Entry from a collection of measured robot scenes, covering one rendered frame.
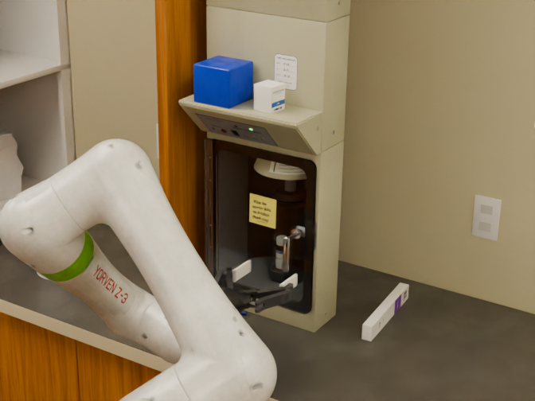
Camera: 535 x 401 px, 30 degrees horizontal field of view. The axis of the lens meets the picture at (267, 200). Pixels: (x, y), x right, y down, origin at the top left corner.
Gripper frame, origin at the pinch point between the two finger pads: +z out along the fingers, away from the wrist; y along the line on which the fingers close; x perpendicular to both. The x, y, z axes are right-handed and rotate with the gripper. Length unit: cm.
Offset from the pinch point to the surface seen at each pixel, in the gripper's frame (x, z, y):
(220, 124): -31.3, 6.0, 18.1
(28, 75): -22, 37, 111
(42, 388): 46, -14, 62
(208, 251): 5.5, 12.1, 25.9
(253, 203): -10.9, 12.0, 12.4
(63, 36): -30, 53, 111
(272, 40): -51, 13, 9
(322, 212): -11.7, 15.1, -5.1
